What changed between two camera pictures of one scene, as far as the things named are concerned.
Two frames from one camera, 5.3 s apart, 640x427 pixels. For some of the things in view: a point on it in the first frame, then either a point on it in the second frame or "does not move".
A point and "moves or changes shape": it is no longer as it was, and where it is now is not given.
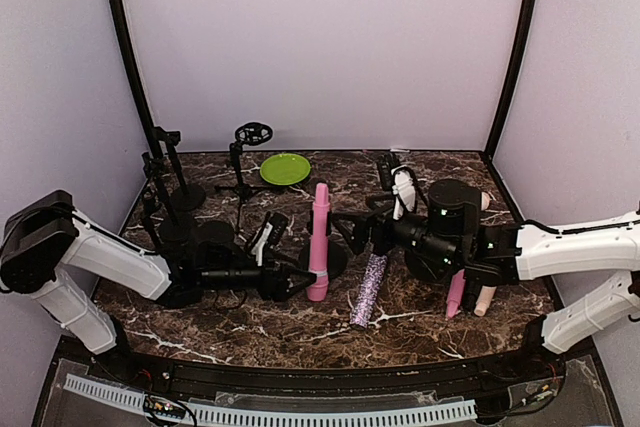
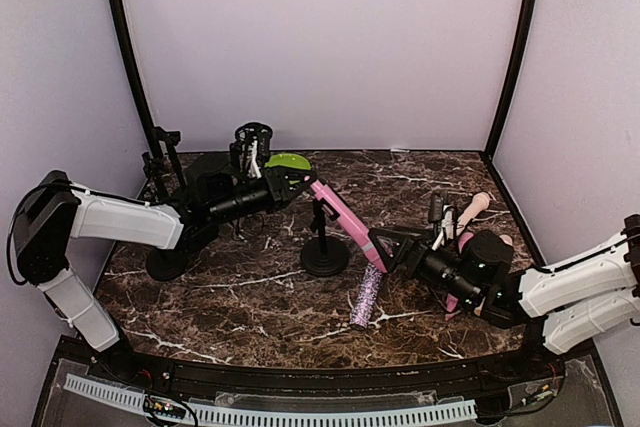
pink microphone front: x=318 y=288 moves or changes shape
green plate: x=285 y=169 does not move
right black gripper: x=363 y=232 to x=415 y=246
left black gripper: x=278 y=291 to x=278 y=188
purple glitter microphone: x=368 y=297 does not move
